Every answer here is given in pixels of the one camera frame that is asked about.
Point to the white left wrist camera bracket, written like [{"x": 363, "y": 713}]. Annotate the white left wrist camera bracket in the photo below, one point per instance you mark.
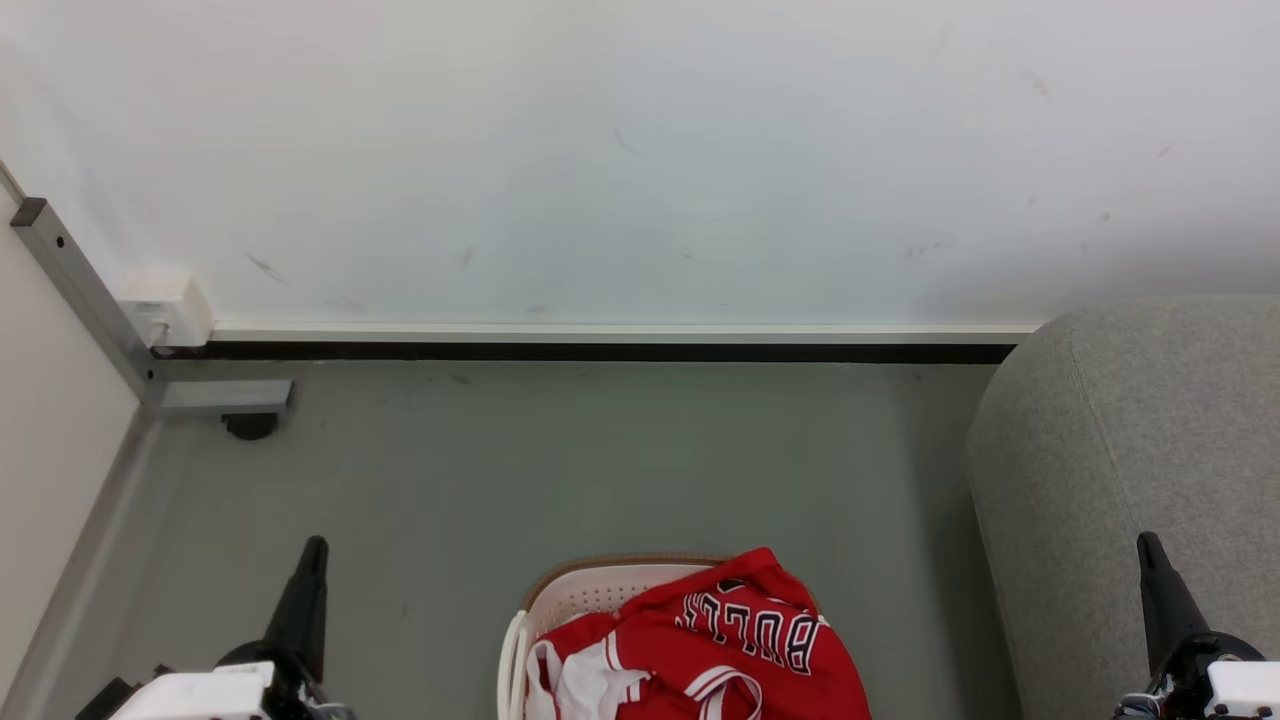
[{"x": 195, "y": 695}]

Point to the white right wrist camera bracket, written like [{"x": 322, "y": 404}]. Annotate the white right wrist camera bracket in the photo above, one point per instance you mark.
[{"x": 1245, "y": 692}]

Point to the black round leg foot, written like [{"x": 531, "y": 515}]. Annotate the black round leg foot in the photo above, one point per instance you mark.
[{"x": 250, "y": 425}]

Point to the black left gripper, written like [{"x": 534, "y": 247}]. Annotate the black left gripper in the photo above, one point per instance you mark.
[{"x": 285, "y": 685}]

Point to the red Bulls jersey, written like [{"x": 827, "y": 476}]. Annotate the red Bulls jersey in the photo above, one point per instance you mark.
[{"x": 760, "y": 660}]

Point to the white wall socket box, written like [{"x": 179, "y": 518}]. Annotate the white wall socket box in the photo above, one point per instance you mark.
[{"x": 170, "y": 310}]

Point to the grey metal partition leg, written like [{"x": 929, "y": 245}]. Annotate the grey metal partition leg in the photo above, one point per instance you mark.
[{"x": 92, "y": 295}]

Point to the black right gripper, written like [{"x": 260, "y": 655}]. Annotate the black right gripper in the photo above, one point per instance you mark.
[{"x": 1185, "y": 675}]

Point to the black baseboard strip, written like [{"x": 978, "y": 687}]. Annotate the black baseboard strip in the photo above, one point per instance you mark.
[{"x": 600, "y": 352}]

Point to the grey fabric sofa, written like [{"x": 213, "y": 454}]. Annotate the grey fabric sofa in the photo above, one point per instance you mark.
[{"x": 1100, "y": 450}]

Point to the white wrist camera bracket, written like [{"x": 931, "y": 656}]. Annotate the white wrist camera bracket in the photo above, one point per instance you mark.
[
  {"x": 195, "y": 695},
  {"x": 1245, "y": 692}
]

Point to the cream laundry basket brown rim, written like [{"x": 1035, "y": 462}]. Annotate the cream laundry basket brown rim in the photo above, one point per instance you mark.
[{"x": 580, "y": 592}]

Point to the cream partition panel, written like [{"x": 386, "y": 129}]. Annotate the cream partition panel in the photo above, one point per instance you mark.
[{"x": 50, "y": 420}]

